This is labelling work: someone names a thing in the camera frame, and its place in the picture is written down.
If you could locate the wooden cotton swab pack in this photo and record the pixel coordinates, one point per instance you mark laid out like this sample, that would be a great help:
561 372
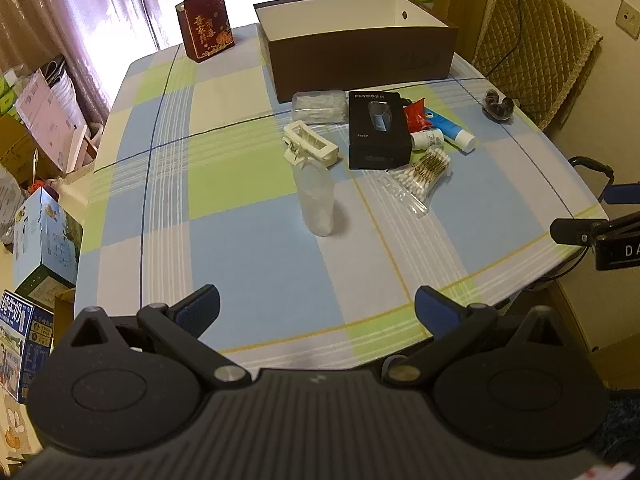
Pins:
429 165

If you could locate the blue tube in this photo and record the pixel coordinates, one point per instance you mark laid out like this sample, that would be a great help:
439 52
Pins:
447 127

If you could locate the red snack packet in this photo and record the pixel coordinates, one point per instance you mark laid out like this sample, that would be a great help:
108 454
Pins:
416 117

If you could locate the pink cardboard box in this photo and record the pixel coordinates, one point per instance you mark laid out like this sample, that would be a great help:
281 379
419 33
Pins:
50 115

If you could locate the brown storage box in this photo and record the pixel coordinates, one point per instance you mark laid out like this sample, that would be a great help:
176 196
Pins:
350 70

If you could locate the cream hair clip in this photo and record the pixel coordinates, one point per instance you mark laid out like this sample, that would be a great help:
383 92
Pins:
310 141

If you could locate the blue cardboard box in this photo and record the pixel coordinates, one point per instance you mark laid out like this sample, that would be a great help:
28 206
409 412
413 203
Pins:
45 245

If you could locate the red gift bag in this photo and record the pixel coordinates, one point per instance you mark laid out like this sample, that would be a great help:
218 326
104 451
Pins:
207 30

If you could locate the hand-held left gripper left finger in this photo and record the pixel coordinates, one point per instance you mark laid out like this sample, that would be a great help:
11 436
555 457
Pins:
200 307

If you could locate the white cotton swab pack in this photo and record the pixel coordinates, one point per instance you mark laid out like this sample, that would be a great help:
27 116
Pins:
407 187

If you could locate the black shaver box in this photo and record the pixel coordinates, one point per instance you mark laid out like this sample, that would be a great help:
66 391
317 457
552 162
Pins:
380 150

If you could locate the quilted chair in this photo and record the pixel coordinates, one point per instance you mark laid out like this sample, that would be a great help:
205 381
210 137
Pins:
540 50

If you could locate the clear floss pick bag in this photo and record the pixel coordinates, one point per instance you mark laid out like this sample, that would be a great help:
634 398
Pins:
320 107

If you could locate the small white bottle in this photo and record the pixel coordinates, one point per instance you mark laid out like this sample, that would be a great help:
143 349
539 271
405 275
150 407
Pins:
425 139

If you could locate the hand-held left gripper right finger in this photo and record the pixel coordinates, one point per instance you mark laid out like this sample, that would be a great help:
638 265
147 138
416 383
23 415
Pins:
435 310

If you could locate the blue white printed carton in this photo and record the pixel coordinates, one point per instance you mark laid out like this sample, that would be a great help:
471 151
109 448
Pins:
22 340

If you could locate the black metal frame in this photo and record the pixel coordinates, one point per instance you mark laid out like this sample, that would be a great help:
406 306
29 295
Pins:
595 164

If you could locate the dark hair claw clip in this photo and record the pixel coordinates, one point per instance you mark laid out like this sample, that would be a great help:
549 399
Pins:
495 107

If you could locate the translucent plastic bottle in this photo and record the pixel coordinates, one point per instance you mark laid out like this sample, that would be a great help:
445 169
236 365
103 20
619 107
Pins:
316 200

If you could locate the white wall outlet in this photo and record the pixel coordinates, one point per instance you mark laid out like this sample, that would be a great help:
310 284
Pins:
629 19

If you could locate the sheer curtain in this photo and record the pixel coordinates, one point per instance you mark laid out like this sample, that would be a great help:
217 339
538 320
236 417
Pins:
100 10

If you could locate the brown cardboard box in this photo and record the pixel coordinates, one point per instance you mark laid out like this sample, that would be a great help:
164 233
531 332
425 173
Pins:
20 150

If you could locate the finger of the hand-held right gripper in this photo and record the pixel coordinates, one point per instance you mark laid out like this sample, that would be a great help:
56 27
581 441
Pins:
570 232
622 194

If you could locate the checked tablecloth covered desktop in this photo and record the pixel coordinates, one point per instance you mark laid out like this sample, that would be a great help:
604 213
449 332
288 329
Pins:
240 260

